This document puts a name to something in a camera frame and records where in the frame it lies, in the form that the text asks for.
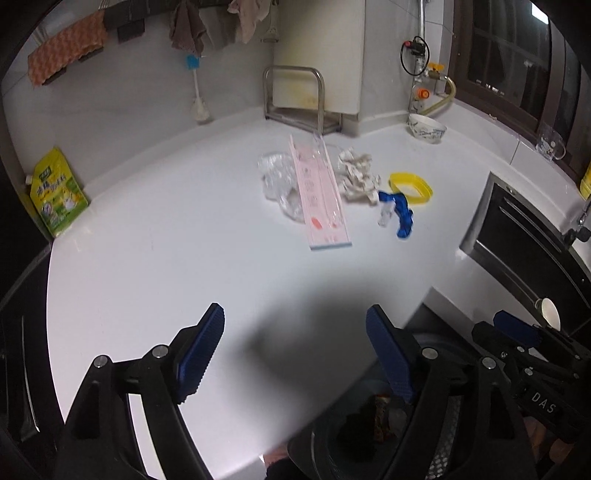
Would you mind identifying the white paper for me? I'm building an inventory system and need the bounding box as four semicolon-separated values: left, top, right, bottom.
335;148;383;205

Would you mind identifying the yellowish gas hose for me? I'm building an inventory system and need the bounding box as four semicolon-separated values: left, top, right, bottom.
422;76;458;116

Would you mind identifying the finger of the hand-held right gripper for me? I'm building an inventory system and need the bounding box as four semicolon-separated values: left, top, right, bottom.
492;311;591;370
472;322;522;365

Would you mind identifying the grey perforated waste bin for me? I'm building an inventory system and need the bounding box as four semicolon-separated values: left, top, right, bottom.
286;323;467;480

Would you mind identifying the pink hanging rag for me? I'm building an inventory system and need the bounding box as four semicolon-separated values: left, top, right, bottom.
227;0;271;44

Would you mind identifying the orange cap bottle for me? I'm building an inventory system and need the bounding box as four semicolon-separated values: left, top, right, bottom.
411;85;431;114

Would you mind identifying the blue plastic piece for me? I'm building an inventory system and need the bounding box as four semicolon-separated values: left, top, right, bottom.
378;190;415;240

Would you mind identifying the dark window frame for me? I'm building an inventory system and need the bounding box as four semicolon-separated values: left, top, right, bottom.
450;0;591;181

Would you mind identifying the blue white bottle brush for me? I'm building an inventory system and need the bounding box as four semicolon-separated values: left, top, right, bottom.
186;54;213;124

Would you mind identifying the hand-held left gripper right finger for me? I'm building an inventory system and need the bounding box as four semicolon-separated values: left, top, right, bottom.
366;304;539;480

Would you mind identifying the black rail hook block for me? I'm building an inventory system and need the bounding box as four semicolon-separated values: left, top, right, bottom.
117;21;145;42

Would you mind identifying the orange wavy sponge cloth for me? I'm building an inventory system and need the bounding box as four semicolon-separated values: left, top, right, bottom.
28;10;108;88

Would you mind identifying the patterned ceramic bowl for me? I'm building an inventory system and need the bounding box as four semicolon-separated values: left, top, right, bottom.
407;113;448;145

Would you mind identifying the black wall rail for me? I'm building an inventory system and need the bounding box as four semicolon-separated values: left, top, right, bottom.
28;0;185;86

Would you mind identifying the steel board rack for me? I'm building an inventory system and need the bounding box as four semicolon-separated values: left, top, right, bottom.
263;65;343;134

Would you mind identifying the brown hanging rag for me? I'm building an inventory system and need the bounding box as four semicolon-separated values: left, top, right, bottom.
168;2;206;51

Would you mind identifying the person's right leg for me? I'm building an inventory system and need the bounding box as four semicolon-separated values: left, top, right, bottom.
265;462;310;480

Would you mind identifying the white cutting board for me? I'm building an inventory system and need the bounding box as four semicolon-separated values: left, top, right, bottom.
271;0;365;116

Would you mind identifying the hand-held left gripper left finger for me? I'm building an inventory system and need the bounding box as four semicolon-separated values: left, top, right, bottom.
54;302;227;480

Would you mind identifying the yellow plastic ring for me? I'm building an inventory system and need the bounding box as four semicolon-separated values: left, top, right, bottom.
389;172;435;205

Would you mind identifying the clear plastic bag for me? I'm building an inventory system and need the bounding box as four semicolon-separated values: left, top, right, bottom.
257;152;308;222

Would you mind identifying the yellow green refill pouch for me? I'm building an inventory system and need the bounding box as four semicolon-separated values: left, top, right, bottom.
25;148;89;238

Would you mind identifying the black kitchen sink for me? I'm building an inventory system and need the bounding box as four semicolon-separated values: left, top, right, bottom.
459;171;591;352

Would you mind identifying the printed glass mug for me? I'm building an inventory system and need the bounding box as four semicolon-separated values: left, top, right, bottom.
536;127;566;161

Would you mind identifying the dark sink faucet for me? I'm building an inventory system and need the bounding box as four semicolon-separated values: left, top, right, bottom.
563;215;591;243

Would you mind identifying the dark grey cloth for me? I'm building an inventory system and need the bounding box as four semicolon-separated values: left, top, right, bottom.
337;399;386;462

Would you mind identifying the pink packet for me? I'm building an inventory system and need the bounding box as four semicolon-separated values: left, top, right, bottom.
287;134;354;254

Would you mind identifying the printed snack bag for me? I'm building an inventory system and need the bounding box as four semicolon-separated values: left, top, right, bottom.
373;392;394;445

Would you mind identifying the black cable loop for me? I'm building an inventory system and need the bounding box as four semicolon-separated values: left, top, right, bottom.
400;36;430;75

